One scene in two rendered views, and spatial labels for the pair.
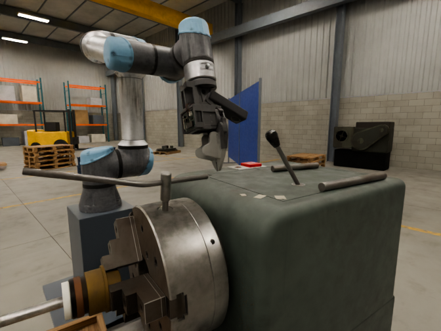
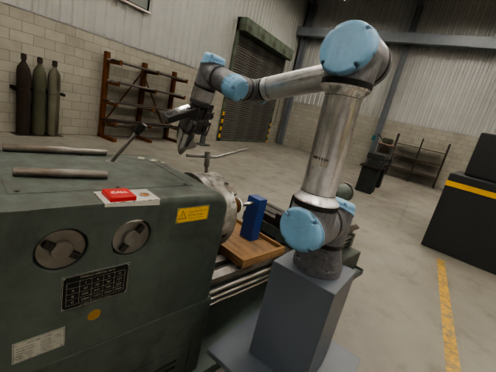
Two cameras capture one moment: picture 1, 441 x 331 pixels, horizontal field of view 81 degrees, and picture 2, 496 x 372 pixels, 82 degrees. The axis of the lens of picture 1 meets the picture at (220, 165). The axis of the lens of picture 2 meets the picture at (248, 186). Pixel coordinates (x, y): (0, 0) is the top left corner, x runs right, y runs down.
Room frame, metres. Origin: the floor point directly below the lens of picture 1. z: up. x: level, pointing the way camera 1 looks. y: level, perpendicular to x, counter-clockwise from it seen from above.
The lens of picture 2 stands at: (1.69, 0.00, 1.52)
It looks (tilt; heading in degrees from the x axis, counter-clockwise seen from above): 15 degrees down; 165
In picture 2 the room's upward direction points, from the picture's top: 13 degrees clockwise
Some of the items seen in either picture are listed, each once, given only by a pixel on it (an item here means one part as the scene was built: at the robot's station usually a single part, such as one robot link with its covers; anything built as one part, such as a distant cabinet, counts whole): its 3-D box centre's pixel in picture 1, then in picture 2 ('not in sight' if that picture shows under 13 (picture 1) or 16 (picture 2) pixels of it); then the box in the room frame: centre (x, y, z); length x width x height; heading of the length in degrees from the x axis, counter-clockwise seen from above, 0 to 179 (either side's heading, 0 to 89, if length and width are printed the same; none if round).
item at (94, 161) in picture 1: (100, 164); (330, 217); (0.97, 0.46, 1.27); 0.13 x 0.12 x 0.14; 128
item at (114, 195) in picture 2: (251, 165); (119, 195); (1.00, -0.12, 1.26); 0.06 x 0.06 x 0.02; 34
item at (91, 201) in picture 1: (100, 194); (320, 252); (0.97, 0.47, 1.15); 0.15 x 0.15 x 0.10
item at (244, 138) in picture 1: (239, 132); not in sight; (7.45, -0.55, 1.18); 4.12 x 0.80 x 2.35; 7
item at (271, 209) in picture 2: not in sight; (285, 221); (0.23, 0.65, 0.95); 0.43 x 0.18 x 0.04; 34
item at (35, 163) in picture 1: (50, 156); not in sight; (8.51, 5.68, 0.36); 1.26 x 0.86 x 0.73; 147
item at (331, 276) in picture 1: (279, 234); (102, 230); (0.80, -0.19, 1.06); 0.59 x 0.48 x 0.39; 124
